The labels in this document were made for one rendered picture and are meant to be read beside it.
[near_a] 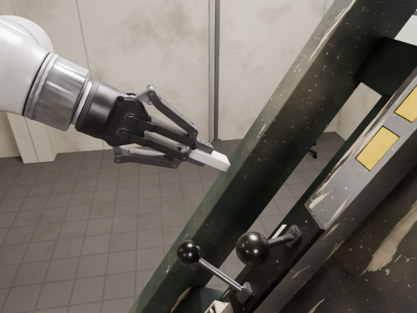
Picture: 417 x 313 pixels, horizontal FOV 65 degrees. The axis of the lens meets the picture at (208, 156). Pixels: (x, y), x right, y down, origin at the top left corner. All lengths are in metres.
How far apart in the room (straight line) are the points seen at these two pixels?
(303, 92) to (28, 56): 0.43
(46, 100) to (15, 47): 0.07
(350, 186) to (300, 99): 0.23
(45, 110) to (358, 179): 0.39
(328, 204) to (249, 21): 3.18
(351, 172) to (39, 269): 2.41
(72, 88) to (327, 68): 0.41
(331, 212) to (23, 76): 0.41
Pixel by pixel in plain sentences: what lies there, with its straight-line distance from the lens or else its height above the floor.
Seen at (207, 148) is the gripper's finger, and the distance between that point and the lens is 0.51.
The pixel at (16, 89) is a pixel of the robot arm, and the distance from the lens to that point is 0.44.
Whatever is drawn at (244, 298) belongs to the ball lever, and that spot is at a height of 1.40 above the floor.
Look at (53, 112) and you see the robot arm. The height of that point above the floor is 1.66.
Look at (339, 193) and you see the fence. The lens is 0.45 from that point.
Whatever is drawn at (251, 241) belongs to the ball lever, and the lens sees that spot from 0.36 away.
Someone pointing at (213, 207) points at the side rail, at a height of 1.39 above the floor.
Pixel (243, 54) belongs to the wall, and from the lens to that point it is 3.60.
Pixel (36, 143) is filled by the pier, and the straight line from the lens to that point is 3.80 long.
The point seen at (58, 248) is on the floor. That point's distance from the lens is 2.75.
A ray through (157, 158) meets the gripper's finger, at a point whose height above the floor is 1.56.
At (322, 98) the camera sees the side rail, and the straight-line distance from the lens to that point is 0.63.
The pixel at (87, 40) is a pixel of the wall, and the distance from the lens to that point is 3.49.
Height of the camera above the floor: 1.82
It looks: 31 degrees down
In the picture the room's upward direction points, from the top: straight up
